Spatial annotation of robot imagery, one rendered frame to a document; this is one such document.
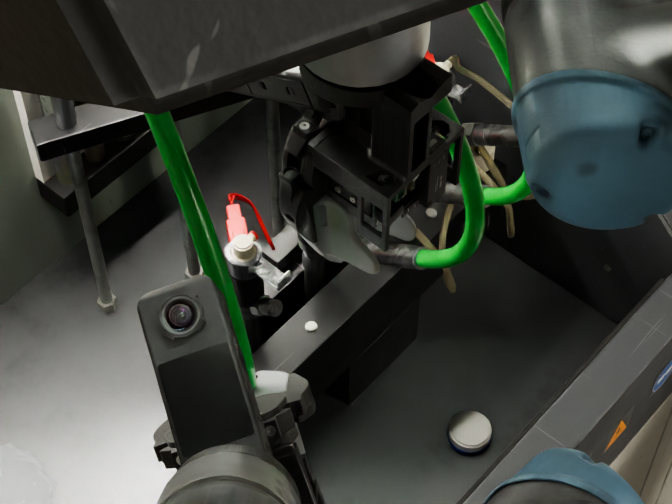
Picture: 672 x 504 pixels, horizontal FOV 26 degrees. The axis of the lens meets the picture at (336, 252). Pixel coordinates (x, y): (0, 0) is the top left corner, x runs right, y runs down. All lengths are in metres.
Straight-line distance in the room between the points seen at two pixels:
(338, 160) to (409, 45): 0.10
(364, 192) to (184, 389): 0.16
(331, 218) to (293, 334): 0.32
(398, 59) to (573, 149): 0.19
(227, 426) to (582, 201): 0.24
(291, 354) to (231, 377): 0.44
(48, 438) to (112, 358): 0.10
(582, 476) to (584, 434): 0.51
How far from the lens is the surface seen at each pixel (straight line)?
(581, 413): 1.23
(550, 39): 0.65
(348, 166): 0.84
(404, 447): 1.34
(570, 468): 0.72
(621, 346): 1.27
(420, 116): 0.80
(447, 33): 1.32
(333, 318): 1.23
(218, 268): 0.83
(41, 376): 1.40
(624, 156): 0.62
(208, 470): 0.71
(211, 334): 0.78
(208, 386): 0.78
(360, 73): 0.78
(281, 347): 1.21
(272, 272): 1.11
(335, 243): 0.93
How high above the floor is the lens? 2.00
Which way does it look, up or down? 54 degrees down
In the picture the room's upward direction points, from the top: straight up
